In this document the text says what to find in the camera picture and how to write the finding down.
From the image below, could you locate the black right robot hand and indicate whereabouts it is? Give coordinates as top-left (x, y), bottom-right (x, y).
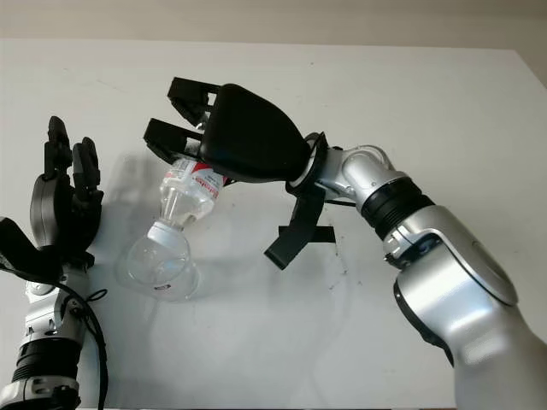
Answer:
top-left (143, 76), bottom-right (313, 185)

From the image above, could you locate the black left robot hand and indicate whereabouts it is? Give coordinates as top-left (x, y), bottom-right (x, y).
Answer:
top-left (30, 115), bottom-right (105, 258)

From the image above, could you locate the clear plastic water bottle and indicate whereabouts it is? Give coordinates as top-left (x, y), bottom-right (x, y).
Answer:
top-left (147, 155), bottom-right (226, 245)

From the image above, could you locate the black tape mark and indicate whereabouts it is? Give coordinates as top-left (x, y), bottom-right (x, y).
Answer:
top-left (278, 225), bottom-right (336, 245)

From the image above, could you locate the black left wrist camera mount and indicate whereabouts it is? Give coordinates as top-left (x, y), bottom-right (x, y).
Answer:
top-left (0, 216), bottom-right (96, 284)

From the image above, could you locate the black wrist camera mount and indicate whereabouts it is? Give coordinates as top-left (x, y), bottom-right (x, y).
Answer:
top-left (0, 216), bottom-right (96, 284)
top-left (263, 132), bottom-right (338, 272)

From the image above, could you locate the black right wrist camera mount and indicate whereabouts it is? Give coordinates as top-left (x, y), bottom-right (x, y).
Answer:
top-left (263, 132), bottom-right (338, 272)

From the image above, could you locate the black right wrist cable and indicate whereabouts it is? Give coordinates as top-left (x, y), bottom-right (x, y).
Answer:
top-left (315, 181), bottom-right (359, 209)

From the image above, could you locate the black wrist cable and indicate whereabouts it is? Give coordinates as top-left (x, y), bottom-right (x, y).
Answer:
top-left (315, 181), bottom-right (359, 209)
top-left (63, 272), bottom-right (110, 410)

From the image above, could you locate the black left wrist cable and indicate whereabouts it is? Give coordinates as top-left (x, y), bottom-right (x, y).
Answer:
top-left (63, 272), bottom-right (110, 410)

